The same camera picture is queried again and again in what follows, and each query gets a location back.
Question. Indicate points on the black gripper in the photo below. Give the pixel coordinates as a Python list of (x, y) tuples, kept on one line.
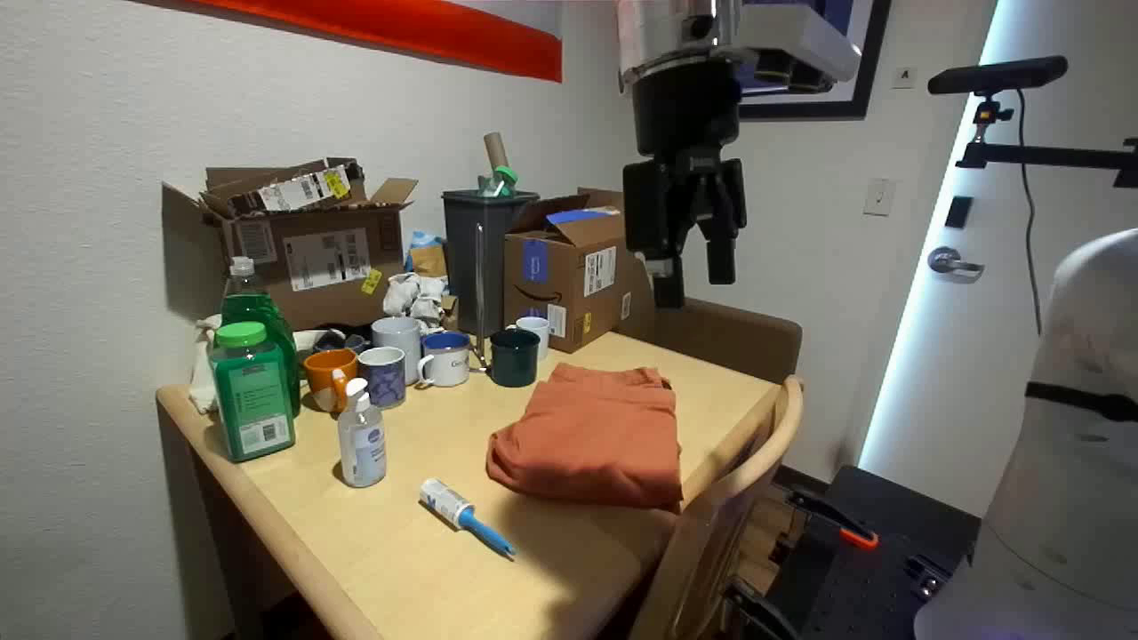
[(688, 120)]

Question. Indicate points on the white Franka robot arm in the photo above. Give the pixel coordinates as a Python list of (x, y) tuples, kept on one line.
[(1070, 476)]

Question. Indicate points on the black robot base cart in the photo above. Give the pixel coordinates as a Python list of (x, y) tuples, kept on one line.
[(891, 580)]

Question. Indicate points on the folded orange fabric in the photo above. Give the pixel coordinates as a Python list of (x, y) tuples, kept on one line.
[(593, 440)]

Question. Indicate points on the plain brown cardboard box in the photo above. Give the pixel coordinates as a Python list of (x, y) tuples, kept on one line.
[(736, 340)]

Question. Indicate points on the cardboard box with shipping label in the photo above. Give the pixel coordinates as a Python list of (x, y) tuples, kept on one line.
[(570, 279)]

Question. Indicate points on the small white mug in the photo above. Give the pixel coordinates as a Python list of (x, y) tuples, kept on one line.
[(536, 326)]

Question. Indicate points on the dark green mug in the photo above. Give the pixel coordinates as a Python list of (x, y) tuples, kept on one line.
[(513, 358)]

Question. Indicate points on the green item in bin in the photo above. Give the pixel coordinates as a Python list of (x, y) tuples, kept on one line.
[(502, 183)]

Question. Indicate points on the black framed picture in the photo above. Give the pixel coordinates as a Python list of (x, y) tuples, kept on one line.
[(829, 107)]

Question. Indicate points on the black trash bin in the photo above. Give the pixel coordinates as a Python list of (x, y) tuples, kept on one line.
[(482, 270)]

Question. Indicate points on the brown cardboard tube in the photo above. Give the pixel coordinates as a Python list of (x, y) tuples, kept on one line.
[(496, 152)]

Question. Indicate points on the wooden chair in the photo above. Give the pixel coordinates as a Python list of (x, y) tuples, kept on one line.
[(713, 521)]

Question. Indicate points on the silver door lever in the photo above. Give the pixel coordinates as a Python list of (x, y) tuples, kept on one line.
[(955, 264)]

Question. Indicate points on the white mug with blue rim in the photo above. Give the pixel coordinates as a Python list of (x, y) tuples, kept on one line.
[(449, 362)]

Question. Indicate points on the small yellow blue carton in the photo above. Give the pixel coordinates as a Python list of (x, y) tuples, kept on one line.
[(427, 258)]

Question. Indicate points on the black door keypad lock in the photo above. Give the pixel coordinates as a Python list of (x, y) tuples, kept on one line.
[(958, 210)]

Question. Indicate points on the white crumpled cloth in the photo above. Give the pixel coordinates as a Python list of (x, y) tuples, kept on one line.
[(416, 298)]

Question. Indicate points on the white door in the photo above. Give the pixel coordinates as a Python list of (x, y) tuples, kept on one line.
[(983, 358)]

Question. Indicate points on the pale grey mug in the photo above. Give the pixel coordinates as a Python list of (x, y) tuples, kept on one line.
[(397, 337)]

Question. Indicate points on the blue patterned mug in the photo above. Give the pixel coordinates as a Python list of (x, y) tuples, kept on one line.
[(387, 380)]

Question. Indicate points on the open brown cardboard box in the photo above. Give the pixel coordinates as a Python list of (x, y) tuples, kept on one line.
[(322, 255)]

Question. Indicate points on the white sanitizer bottle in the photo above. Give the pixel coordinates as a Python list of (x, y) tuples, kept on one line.
[(362, 446)]

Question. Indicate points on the orange mug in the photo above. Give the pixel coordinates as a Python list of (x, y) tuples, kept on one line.
[(330, 374)]

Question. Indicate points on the green dish soap bottle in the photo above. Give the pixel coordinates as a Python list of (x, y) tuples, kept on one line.
[(270, 323)]

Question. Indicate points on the green container with lid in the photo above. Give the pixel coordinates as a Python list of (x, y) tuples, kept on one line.
[(250, 404)]

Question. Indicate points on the white light switch plate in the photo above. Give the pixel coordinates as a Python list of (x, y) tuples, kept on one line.
[(881, 197)]

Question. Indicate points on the small white wall plate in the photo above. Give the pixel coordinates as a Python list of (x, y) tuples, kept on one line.
[(906, 75)]

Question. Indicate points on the black camera on stand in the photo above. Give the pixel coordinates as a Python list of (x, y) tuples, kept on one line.
[(996, 75)]

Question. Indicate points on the black camera stand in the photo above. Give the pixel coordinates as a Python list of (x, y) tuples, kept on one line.
[(1043, 153)]

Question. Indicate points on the red wall banner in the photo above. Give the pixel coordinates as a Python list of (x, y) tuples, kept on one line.
[(416, 23)]

